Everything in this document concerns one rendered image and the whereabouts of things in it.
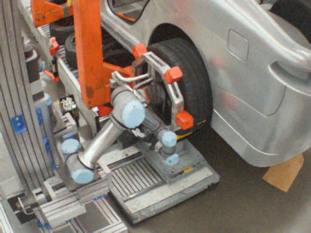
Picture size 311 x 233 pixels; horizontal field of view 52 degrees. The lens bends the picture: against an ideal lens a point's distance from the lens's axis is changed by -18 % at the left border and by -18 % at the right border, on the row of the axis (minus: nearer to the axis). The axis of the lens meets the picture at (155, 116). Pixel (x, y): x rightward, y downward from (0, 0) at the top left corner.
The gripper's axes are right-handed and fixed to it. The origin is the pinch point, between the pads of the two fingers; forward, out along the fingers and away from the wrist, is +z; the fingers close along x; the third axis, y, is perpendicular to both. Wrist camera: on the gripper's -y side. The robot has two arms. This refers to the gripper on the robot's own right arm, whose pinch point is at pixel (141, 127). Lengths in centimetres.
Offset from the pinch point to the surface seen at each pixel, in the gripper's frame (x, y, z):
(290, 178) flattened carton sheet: -123, -82, -56
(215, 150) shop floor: -84, -83, 17
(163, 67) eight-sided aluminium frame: -23.1, 29.2, 12.4
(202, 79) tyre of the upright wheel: -41.3, 23.0, -3.9
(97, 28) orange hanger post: -3, 41, 68
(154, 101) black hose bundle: -9.6, 15.8, 1.1
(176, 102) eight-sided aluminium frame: -21.2, 13.7, -5.0
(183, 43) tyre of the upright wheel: -46, 35, 23
